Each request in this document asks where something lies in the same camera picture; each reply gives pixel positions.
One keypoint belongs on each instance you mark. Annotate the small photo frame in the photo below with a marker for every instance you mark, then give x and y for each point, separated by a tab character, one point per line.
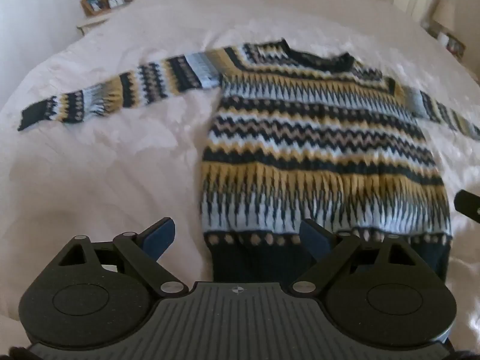
94	3

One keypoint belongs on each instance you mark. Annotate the wooden photo frame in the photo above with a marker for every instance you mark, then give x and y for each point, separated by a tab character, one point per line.
455	45

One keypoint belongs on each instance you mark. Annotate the white picture frame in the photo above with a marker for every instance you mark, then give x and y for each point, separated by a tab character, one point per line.
115	0

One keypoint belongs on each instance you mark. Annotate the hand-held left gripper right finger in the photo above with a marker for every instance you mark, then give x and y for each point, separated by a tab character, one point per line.
314	240

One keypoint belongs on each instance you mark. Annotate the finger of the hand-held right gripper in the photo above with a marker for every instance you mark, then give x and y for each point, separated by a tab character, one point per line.
468	204

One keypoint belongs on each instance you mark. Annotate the striped knitted sweater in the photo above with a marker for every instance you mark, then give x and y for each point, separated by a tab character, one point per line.
307	150

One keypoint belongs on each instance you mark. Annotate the white bedside table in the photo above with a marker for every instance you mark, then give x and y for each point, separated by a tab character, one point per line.
92	24

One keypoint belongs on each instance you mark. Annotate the white fluffy bedspread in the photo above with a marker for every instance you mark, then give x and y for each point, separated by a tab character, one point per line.
112	165

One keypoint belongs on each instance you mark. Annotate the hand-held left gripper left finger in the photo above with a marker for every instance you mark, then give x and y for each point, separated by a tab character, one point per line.
162	237

